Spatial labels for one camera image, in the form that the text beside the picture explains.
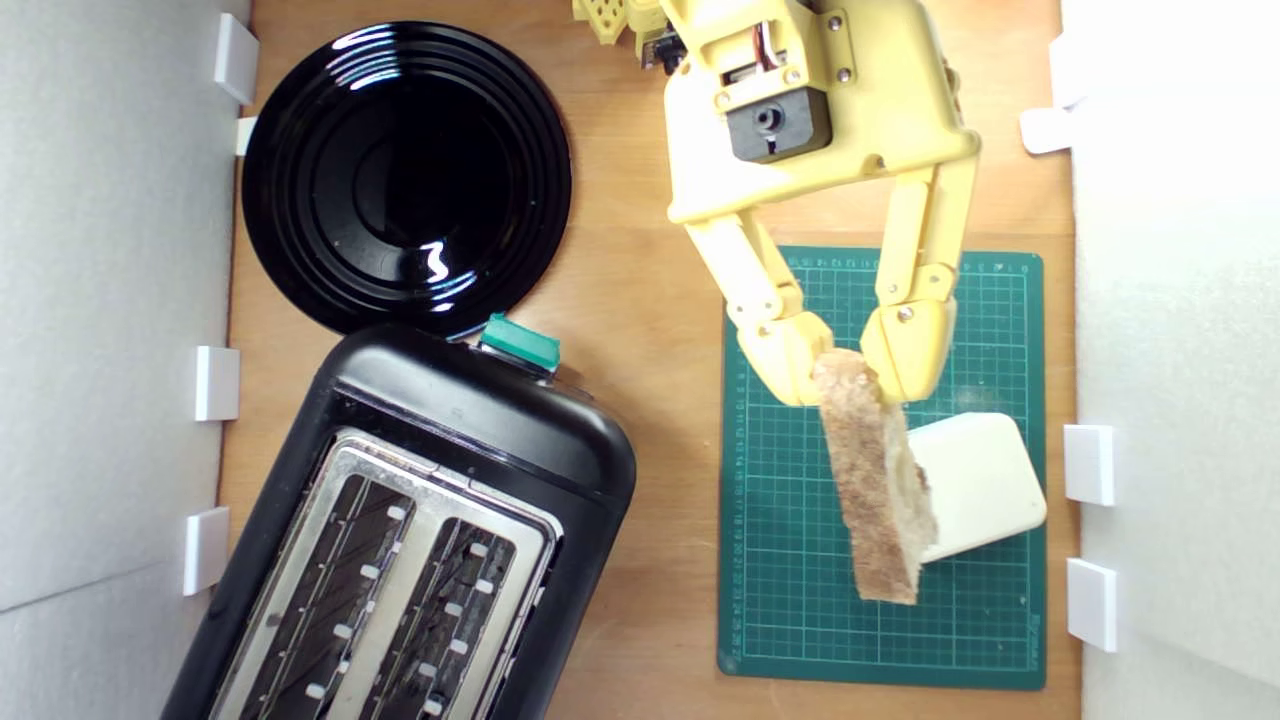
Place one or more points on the black two-slot toaster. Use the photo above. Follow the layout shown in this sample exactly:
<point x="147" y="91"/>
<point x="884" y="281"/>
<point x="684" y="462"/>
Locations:
<point x="540" y="450"/>

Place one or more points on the green toaster lever knob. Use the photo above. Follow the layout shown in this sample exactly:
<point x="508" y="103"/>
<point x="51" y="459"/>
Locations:
<point x="520" y="340"/>

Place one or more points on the brown bread slice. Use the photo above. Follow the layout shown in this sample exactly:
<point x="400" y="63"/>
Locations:
<point x="875" y="480"/>

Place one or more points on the white wall clip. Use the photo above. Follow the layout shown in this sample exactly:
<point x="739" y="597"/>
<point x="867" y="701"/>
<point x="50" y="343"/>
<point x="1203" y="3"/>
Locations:
<point x="205" y="550"/>
<point x="245" y="135"/>
<point x="1045" y="130"/>
<point x="1088" y="465"/>
<point x="1062" y="70"/>
<point x="1092" y="603"/>
<point x="238" y="55"/>
<point x="215" y="383"/>

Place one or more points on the black round plate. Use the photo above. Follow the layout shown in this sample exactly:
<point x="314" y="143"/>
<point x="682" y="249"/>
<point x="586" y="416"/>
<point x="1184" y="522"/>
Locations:
<point x="330" y="200"/>

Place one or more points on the green cutting mat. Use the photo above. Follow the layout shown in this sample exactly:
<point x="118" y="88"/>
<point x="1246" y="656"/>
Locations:
<point x="800" y="600"/>

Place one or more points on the white rounded block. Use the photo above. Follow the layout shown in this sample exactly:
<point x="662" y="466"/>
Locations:
<point x="985" y="480"/>

